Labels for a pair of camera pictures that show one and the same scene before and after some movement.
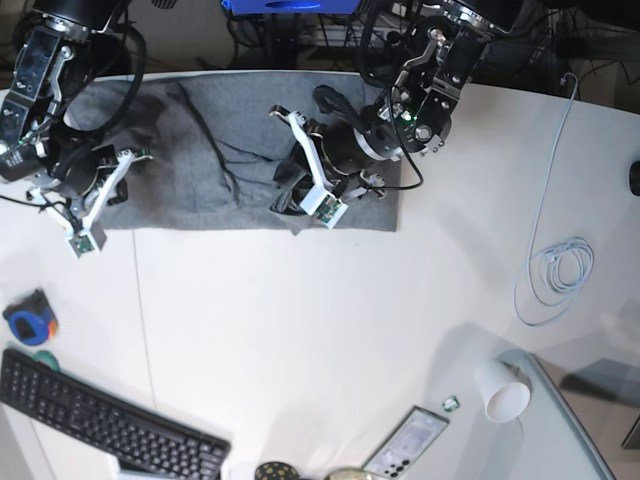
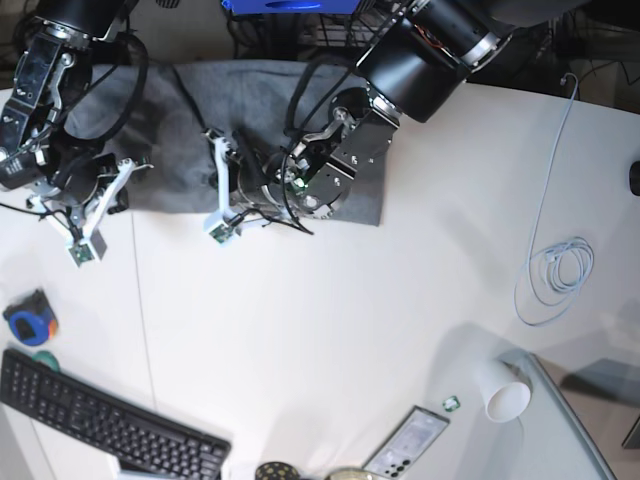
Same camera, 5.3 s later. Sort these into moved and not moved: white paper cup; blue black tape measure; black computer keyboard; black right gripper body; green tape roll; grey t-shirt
Moved: black right gripper body; grey t-shirt
Not moved: green tape roll; black computer keyboard; blue black tape measure; white paper cup
